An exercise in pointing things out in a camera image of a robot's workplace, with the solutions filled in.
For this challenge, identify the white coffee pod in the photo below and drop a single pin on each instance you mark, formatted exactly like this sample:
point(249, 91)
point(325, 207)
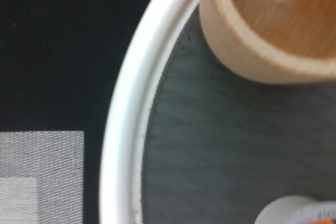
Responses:
point(297, 210)

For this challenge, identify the white two-tier round shelf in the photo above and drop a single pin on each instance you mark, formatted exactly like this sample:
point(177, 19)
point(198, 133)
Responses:
point(207, 144)

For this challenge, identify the grey woven placemat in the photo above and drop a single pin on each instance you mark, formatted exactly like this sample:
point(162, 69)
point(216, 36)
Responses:
point(40, 177)

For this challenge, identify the wooden cup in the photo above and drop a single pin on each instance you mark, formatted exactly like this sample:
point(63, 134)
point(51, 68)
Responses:
point(273, 40)

